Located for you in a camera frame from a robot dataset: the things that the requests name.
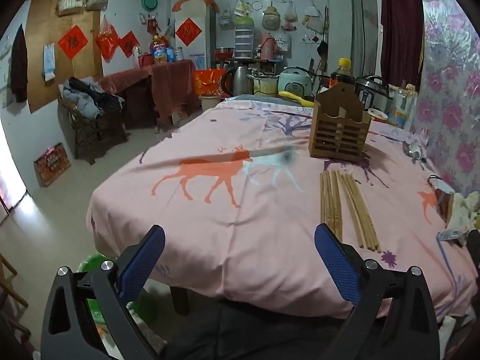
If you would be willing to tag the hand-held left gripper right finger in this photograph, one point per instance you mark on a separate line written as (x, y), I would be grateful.
(335, 266)

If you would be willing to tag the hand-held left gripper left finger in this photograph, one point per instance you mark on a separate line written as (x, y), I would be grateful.
(144, 258)

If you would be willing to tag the bundle of wooden chopsticks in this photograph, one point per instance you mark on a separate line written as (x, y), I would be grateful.
(330, 202)

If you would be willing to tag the wooden chopstick holder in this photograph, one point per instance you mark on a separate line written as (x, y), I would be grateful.
(337, 135)

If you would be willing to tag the pink printed tablecloth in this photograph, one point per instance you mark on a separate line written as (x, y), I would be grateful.
(243, 232)

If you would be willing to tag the person's dark trousers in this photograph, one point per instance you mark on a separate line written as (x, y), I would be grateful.
(243, 333)

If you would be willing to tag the red printed box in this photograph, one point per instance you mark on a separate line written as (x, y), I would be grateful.
(52, 164)

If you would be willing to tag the white power adapter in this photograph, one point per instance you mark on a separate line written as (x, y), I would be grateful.
(442, 186)

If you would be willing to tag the wooden chair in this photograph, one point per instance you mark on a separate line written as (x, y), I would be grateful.
(101, 131)

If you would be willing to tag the metal spoons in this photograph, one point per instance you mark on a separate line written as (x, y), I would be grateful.
(412, 148)

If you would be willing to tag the cardboard box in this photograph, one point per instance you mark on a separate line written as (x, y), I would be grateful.
(180, 116)

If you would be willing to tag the red and white bowl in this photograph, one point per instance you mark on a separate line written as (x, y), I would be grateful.
(376, 114)

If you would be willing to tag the clear plastic oil bottle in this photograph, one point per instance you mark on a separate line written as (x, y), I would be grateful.
(401, 108)

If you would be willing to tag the yellow frying pan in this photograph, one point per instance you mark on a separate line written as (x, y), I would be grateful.
(296, 98)

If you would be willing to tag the pile of grey clothes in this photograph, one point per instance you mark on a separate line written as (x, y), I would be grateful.
(80, 97)

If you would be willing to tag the silver pressure cooker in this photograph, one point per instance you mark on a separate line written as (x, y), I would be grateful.
(371, 90)

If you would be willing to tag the red cloth covered table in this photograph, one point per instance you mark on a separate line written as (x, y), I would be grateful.
(165, 78)

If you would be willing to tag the grey blue cloth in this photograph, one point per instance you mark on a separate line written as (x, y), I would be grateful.
(255, 98)

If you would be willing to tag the red gift bag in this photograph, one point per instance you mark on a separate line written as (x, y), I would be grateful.
(208, 82)

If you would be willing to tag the dark soy sauce bottle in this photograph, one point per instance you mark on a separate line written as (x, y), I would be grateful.
(343, 77)

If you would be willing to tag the light green rice cooker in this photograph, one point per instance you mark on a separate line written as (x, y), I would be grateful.
(296, 80)

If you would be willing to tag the cream lidded pot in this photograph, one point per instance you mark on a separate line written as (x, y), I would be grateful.
(264, 86)

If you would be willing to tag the red enamel pot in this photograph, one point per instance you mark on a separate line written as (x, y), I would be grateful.
(146, 60)

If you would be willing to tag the steel electric kettle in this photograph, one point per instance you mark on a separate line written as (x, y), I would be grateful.
(240, 80)

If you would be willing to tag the yellow cooking oil jug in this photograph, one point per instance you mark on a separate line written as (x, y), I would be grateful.
(158, 50)

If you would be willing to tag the red diamond paper poster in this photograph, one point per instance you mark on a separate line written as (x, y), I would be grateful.
(73, 42)
(188, 32)
(128, 44)

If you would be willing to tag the red metal bowl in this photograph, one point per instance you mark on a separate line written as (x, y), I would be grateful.
(224, 52)

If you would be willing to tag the red plastic bag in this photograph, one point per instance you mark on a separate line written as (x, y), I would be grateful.
(107, 39)

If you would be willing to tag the white printed plastic bag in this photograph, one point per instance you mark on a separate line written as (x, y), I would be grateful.
(283, 41)

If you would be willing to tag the pink thermos flask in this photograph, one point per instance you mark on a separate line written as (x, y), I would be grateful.
(267, 45)

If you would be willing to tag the dark hanging jacket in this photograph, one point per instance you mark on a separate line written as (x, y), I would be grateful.
(18, 63)

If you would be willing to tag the red hanging ornament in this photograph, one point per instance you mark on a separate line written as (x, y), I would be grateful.
(152, 24)

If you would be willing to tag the white hanging plastic bag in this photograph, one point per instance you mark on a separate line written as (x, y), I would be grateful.
(313, 17)

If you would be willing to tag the clear bag with red contents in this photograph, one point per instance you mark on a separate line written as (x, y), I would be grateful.
(288, 18)

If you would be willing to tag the white refrigerator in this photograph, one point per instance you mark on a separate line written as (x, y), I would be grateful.
(198, 11)

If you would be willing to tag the green round plate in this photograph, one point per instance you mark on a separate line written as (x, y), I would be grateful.
(149, 2)

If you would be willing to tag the beige hanging pouch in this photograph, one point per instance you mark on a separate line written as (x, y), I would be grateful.
(270, 17)

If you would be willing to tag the clear bag with yellow contents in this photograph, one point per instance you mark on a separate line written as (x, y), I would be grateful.
(242, 7)

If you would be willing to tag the brown wall board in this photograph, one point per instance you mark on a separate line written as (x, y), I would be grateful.
(41, 93)

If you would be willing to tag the wall calendar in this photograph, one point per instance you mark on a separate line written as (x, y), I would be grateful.
(49, 62)

